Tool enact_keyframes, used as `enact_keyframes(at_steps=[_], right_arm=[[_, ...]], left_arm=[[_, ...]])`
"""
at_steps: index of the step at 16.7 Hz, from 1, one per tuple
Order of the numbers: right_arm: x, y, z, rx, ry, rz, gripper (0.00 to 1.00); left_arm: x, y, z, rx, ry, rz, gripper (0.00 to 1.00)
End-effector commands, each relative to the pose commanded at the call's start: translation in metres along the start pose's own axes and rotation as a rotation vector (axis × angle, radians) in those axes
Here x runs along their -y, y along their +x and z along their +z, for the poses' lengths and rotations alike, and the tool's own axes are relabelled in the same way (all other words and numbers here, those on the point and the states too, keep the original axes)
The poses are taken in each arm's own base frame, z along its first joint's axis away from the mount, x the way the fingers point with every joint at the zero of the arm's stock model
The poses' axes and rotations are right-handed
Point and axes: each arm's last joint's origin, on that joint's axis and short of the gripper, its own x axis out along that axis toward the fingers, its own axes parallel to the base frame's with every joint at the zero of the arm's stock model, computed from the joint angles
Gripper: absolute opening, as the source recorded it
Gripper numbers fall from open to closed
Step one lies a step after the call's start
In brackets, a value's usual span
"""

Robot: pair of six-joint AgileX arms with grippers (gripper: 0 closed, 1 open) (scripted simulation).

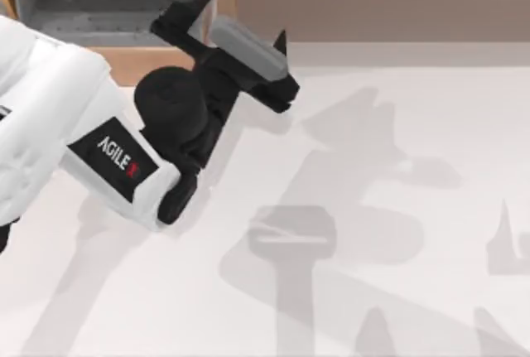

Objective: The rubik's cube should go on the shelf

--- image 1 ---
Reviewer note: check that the pale grey rounded box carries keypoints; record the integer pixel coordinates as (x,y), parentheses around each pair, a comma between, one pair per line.
(248,48)

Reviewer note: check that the pale wooden drawer front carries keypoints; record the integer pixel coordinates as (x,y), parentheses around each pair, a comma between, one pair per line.
(124,63)

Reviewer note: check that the wooden open shelf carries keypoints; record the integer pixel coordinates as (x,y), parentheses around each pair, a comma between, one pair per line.
(393,13)

